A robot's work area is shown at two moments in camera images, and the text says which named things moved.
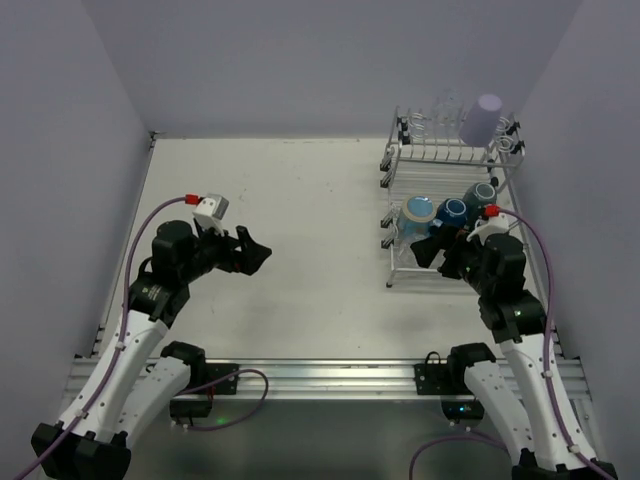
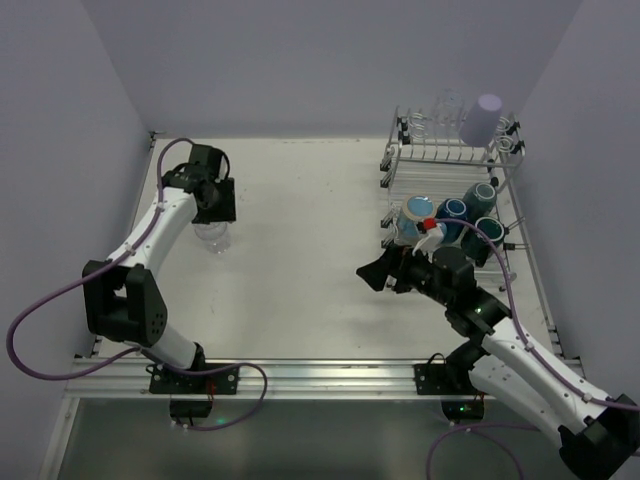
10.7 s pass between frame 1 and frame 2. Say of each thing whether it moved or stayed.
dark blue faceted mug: stayed
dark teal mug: stayed
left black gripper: moved
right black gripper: moved
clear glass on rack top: stayed
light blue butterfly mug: stayed
